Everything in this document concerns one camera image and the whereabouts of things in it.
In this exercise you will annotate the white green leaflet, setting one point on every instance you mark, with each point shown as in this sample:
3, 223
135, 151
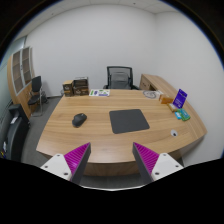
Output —
99, 92

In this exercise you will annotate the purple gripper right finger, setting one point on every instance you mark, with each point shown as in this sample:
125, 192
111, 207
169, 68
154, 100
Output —
153, 166

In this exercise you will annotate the wooden bookshelf cabinet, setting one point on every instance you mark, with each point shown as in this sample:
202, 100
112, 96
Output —
20, 73

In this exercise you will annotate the green packet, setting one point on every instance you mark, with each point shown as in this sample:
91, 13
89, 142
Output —
184, 115

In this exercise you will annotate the black mesh office chair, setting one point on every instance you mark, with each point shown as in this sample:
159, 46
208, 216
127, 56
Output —
120, 77

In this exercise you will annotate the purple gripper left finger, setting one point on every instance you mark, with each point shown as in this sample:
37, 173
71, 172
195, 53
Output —
70, 166

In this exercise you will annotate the black visitor chair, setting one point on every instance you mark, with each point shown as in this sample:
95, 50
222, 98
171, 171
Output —
37, 95

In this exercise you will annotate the wooden side cabinet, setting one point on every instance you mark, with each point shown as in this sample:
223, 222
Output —
153, 82

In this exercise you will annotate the dark grey mouse pad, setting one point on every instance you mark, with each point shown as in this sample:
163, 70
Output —
123, 121

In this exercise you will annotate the blue small packet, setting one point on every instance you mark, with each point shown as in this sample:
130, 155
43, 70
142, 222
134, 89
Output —
178, 116

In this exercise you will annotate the tan small box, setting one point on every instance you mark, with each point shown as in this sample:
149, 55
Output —
172, 107

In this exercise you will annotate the black chair at left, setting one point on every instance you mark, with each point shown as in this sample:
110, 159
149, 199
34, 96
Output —
13, 133

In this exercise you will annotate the desk cable grommet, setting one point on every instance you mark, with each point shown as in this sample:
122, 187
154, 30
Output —
174, 133

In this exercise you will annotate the orange brown box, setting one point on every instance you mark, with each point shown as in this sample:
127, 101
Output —
164, 99

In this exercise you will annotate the large dark cardboard box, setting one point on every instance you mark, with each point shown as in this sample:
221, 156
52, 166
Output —
81, 86

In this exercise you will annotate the black computer mouse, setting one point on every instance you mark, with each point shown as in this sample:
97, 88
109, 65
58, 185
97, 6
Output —
79, 119

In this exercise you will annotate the purple standing sign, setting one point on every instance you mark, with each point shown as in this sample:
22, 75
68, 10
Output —
180, 99

